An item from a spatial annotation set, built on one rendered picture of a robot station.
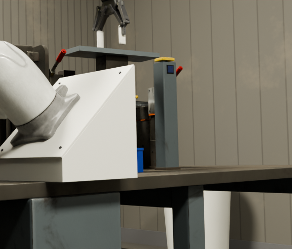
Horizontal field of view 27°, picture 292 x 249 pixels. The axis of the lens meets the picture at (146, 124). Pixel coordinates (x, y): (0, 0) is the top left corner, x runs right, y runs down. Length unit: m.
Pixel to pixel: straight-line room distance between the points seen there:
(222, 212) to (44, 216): 2.73
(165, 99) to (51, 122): 0.87
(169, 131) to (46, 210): 0.99
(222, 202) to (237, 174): 2.07
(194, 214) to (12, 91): 0.77
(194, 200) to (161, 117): 0.54
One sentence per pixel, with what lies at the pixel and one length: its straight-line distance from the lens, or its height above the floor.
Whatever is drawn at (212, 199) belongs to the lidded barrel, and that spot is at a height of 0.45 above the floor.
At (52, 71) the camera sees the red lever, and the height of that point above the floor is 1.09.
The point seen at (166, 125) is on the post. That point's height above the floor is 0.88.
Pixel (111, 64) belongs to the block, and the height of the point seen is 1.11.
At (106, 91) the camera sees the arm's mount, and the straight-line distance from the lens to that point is 1.73.
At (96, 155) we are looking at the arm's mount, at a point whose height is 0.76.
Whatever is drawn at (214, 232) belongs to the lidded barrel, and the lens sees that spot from 4.25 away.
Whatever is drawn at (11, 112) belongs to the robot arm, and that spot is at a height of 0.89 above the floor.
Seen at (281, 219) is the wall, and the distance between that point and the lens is 4.43.
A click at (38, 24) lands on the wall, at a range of 5.28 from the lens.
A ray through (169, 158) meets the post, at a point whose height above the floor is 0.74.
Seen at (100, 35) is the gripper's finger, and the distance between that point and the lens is 2.47.
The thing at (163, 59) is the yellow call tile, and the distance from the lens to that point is 2.54.
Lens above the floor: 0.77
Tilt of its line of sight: 3 degrees up
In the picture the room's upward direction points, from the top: 2 degrees counter-clockwise
